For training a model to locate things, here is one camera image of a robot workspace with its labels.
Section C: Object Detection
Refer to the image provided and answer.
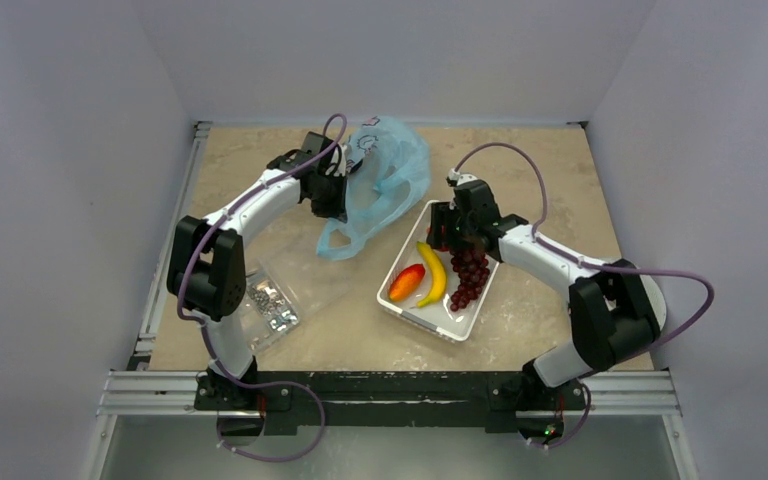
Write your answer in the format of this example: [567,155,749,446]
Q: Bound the dark red grape bunch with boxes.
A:
[449,249,490,312]

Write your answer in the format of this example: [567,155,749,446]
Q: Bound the light blue plastic bag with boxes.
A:
[316,116,431,261]

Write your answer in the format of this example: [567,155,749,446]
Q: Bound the red orange fake fruit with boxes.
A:
[387,263,426,303]

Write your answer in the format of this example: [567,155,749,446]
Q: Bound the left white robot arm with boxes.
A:
[166,132,349,409]

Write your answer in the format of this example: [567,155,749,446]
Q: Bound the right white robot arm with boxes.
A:
[427,174,666,407]

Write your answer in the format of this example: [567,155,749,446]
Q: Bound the yellow fake banana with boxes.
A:
[416,242,448,308]

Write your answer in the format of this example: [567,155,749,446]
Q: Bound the clear plastic screw box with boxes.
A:
[234,235,357,356]

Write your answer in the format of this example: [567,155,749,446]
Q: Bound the white plastic basket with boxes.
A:
[376,200,499,342]

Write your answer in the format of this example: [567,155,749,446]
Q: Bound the white filament spool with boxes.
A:
[610,259,667,363]

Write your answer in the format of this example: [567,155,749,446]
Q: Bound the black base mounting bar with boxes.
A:
[194,371,586,438]

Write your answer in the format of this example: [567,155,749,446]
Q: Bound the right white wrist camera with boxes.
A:
[446,169,478,188]

